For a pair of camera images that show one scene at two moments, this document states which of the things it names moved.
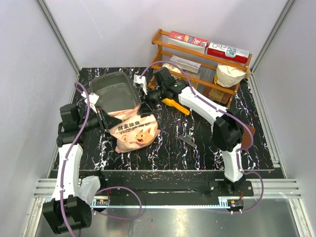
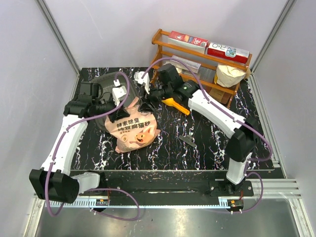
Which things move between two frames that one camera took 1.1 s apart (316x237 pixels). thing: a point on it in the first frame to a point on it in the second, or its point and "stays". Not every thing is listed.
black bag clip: [187, 139] stays
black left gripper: [105, 121] to [120, 113]
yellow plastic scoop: [171, 102] stays
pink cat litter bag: [134, 131] stays
